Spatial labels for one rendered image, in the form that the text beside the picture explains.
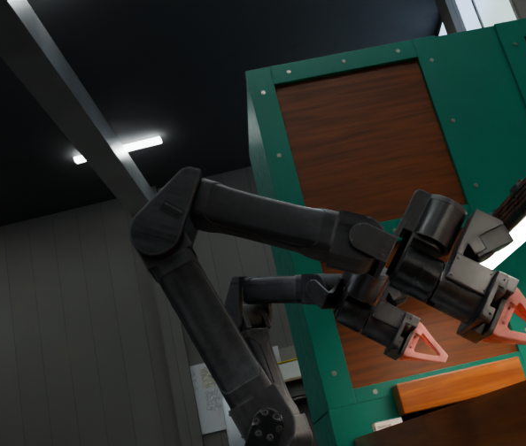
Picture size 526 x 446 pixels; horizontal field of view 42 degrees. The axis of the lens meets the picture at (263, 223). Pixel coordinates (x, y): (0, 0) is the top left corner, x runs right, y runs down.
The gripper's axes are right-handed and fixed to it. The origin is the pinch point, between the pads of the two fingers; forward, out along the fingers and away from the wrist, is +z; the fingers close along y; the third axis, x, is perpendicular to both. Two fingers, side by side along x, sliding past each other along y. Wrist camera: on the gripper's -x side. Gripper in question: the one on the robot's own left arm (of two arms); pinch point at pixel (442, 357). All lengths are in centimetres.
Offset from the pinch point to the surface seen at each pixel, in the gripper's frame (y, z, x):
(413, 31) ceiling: 584, -91, -499
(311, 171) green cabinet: 47, -43, -42
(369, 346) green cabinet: 47.2, -9.4, -6.4
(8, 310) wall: 916, -475, 6
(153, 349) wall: 898, -242, -44
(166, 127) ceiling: 702, -336, -293
